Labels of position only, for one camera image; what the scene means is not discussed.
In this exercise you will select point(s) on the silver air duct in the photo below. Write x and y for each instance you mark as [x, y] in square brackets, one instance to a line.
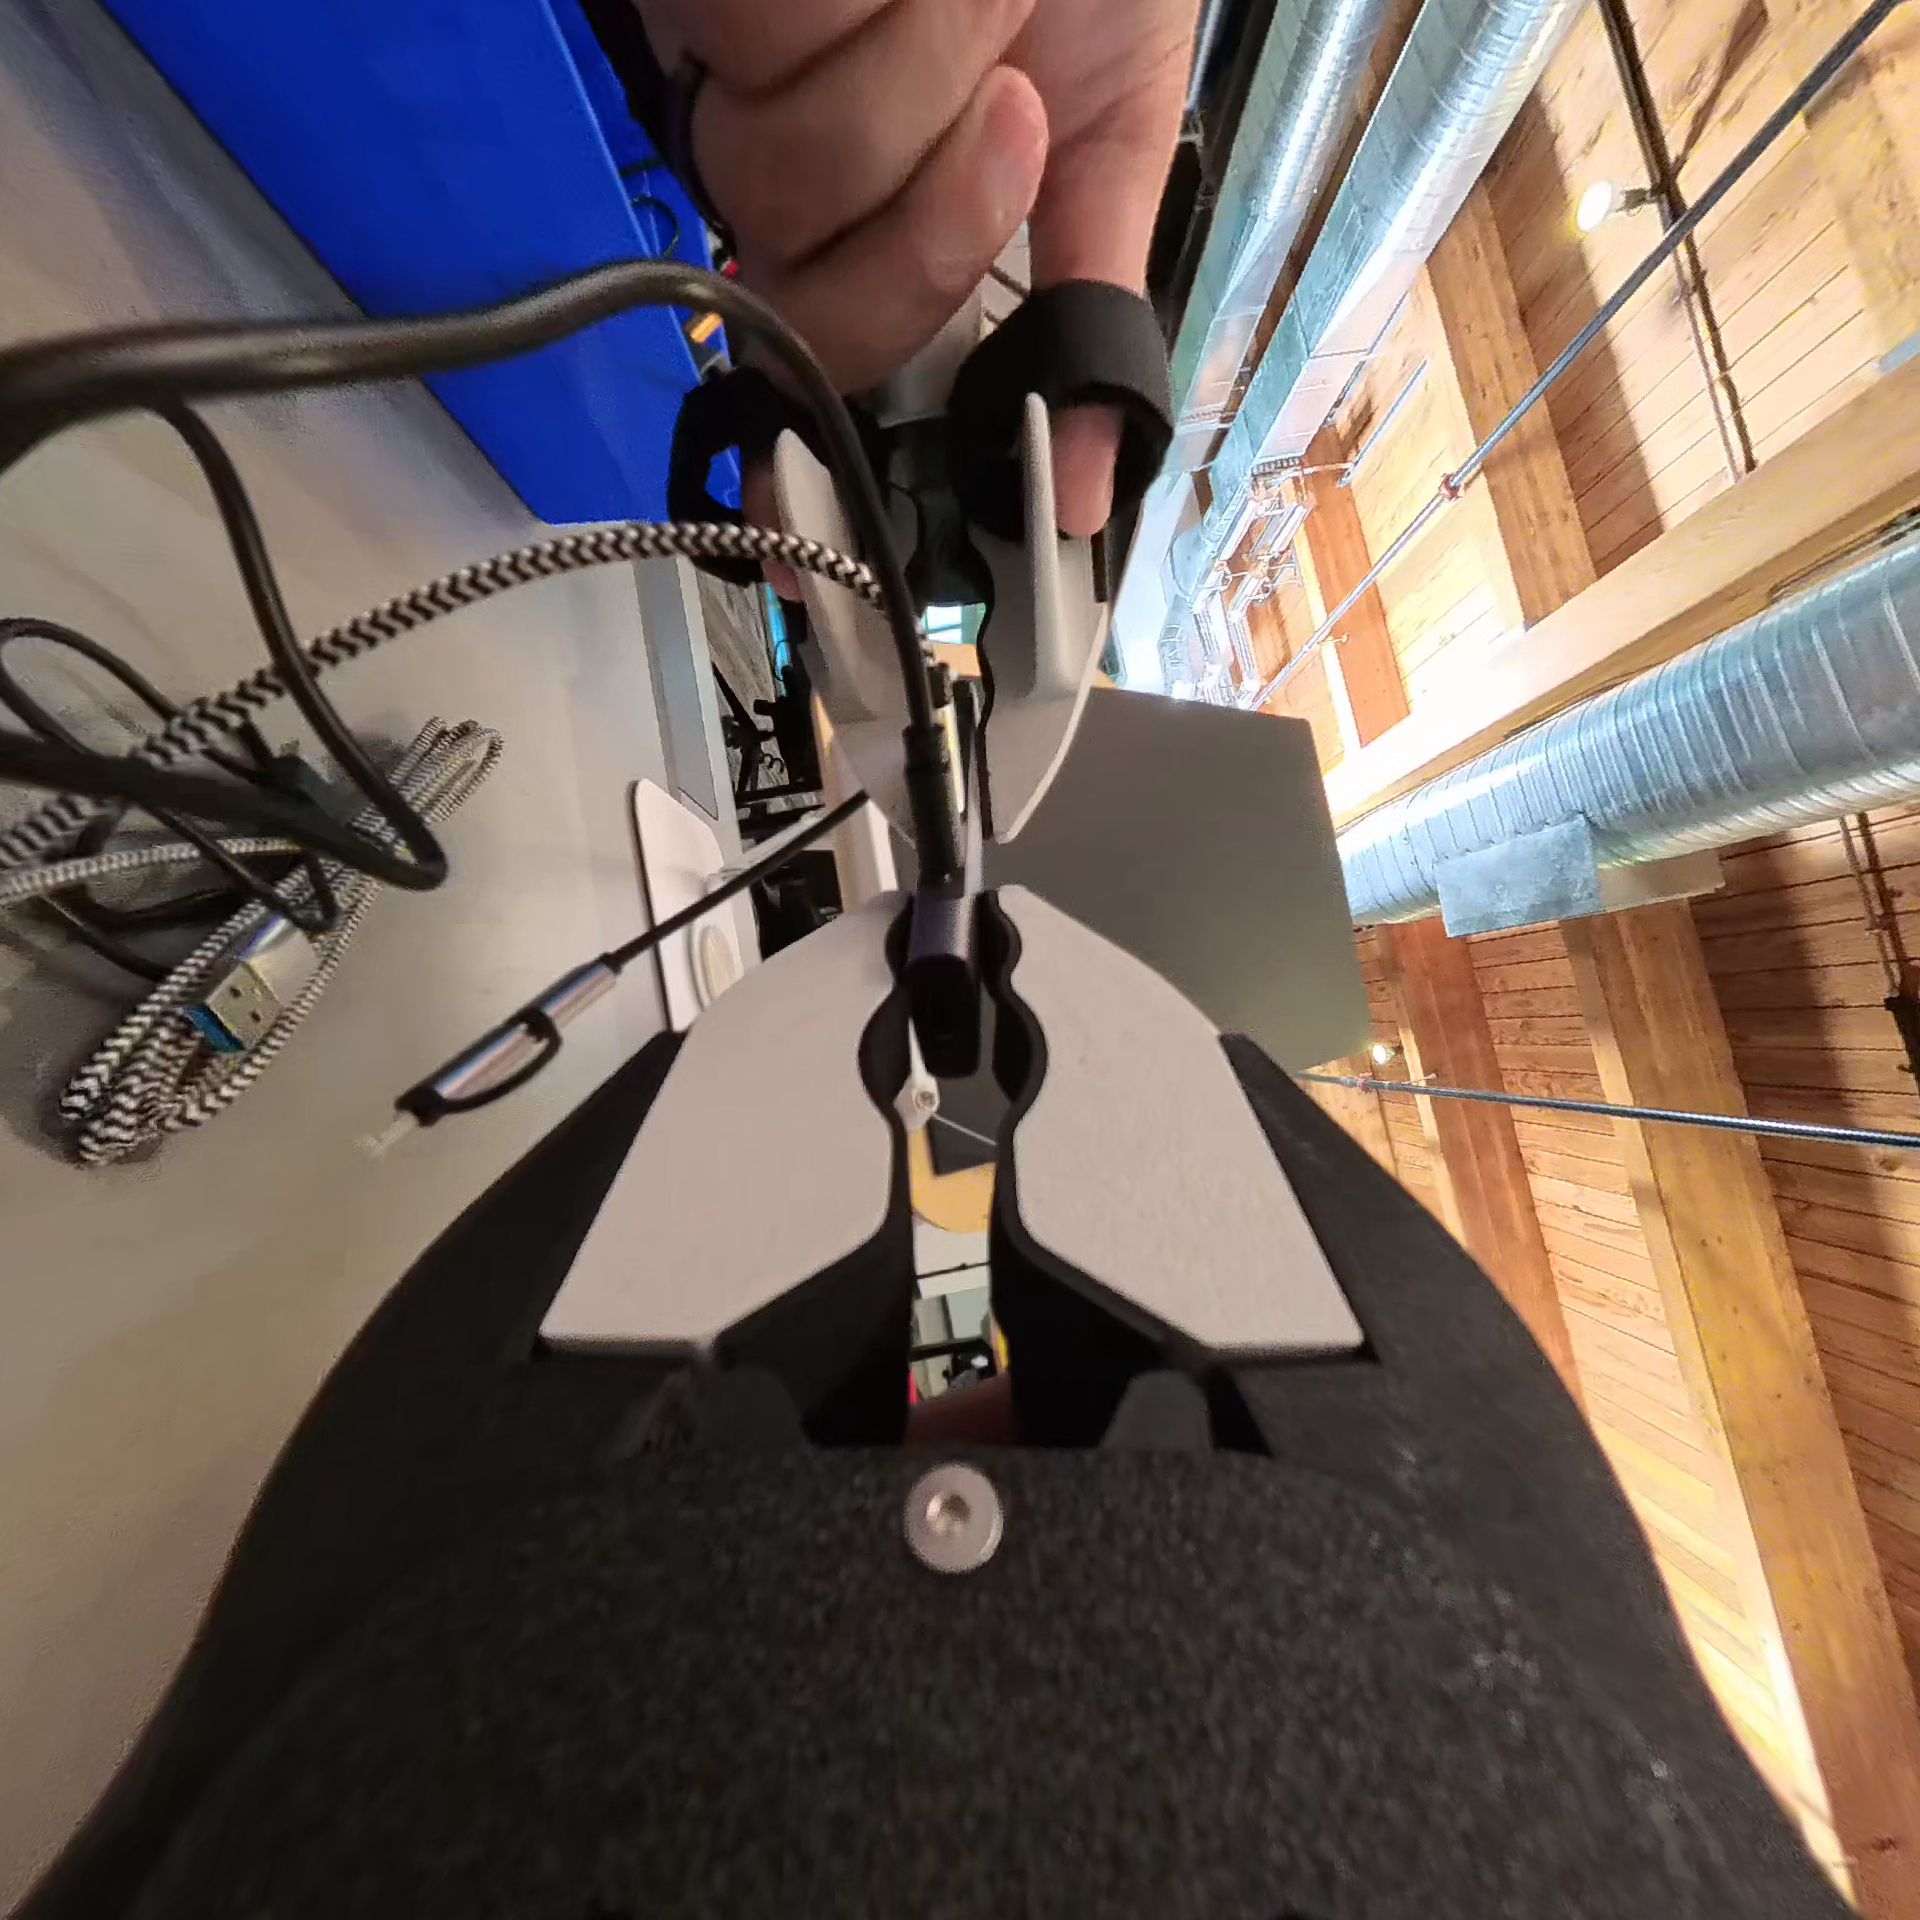
[1351, 180]
[1724, 721]

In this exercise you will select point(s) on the grey desk flap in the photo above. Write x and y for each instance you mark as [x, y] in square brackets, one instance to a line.
[682, 690]

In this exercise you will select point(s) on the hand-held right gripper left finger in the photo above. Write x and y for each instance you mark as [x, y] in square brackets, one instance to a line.
[750, 1185]

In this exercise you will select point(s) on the blue plastic bin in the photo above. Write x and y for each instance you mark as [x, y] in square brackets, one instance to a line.
[451, 194]

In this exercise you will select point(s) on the thin metal rod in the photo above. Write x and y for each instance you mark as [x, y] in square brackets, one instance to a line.
[1651, 1112]

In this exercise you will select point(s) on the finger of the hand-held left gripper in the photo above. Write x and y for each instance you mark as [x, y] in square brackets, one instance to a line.
[1042, 645]
[849, 631]

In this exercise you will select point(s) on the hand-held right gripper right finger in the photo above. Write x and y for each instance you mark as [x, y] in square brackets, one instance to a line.
[1171, 1185]

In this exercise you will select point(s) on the person's left hand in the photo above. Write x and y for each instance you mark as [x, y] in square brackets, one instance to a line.
[900, 150]

